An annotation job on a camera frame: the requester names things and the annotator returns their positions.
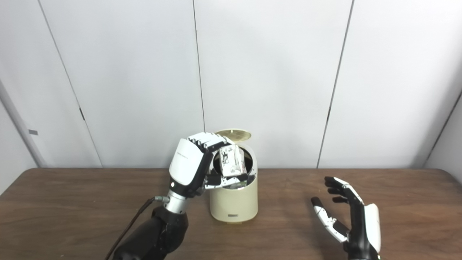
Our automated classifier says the cream round bin lid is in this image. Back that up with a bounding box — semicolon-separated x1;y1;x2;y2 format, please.
214;129;252;142

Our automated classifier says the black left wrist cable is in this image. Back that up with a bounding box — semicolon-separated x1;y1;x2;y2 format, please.
105;196;170;260

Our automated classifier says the white green milk carton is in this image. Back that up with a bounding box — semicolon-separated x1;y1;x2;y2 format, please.
218;144;248;177

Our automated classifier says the cream-colored round bin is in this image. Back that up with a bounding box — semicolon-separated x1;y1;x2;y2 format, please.
209;142;259;224

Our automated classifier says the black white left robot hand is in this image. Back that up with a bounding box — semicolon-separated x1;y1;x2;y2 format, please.
169;132;249;198

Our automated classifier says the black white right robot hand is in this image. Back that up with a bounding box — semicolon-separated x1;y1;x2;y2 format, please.
311;176;382;260

